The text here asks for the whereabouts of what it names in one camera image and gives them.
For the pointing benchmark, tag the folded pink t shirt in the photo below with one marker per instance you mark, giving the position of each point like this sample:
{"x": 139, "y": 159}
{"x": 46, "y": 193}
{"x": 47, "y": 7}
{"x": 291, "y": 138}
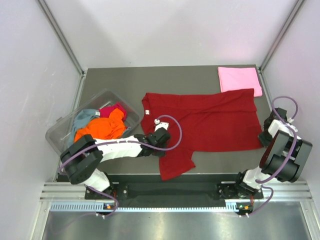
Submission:
{"x": 239, "y": 78}

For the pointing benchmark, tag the magenta t shirt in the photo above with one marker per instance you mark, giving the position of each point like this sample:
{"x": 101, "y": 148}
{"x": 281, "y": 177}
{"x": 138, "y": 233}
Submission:
{"x": 107, "y": 110}

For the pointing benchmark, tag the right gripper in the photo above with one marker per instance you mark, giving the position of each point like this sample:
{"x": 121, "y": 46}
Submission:
{"x": 262, "y": 140}

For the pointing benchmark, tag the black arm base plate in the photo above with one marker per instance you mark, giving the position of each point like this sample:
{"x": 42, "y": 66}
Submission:
{"x": 213, "y": 190}

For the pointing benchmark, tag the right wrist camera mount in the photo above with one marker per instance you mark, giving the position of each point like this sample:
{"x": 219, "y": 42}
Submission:
{"x": 277, "y": 125}

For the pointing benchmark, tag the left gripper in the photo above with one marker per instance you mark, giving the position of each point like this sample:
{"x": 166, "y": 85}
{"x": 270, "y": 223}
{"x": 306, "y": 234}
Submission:
{"x": 160, "y": 153}

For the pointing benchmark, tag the aluminium frame post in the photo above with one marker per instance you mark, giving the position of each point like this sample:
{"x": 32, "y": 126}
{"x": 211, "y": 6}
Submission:
{"x": 293, "y": 13}
{"x": 60, "y": 35}

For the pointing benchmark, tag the grey blue t shirt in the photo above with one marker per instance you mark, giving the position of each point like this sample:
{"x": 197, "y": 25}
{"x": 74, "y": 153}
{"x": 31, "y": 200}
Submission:
{"x": 81, "y": 121}

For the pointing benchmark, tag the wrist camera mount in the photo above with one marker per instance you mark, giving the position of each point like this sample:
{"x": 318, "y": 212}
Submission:
{"x": 277, "y": 125}
{"x": 160, "y": 124}

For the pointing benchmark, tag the left aluminium frame post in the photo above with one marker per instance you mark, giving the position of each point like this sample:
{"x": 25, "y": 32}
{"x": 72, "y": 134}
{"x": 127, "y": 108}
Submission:
{"x": 60, "y": 35}

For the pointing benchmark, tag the orange t shirt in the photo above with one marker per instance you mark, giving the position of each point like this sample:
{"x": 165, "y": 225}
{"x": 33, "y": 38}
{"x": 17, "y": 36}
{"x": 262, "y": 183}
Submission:
{"x": 104, "y": 128}

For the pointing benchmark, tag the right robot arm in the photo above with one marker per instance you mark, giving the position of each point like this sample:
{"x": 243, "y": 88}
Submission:
{"x": 278, "y": 138}

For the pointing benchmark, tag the right aluminium frame post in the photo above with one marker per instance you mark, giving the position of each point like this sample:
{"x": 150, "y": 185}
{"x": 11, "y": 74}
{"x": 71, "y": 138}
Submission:
{"x": 293, "y": 13}

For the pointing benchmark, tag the clear plastic bin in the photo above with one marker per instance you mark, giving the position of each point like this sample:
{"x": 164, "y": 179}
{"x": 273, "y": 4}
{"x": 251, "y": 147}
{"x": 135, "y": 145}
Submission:
{"x": 59, "y": 134}

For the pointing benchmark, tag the red t shirt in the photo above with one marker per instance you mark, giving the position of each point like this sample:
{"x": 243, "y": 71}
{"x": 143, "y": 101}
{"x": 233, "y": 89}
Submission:
{"x": 222, "y": 122}

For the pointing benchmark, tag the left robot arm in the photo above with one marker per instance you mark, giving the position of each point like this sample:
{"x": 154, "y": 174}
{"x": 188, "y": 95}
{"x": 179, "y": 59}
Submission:
{"x": 81, "y": 160}

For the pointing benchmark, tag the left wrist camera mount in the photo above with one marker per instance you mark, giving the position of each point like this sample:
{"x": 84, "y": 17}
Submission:
{"x": 160, "y": 124}

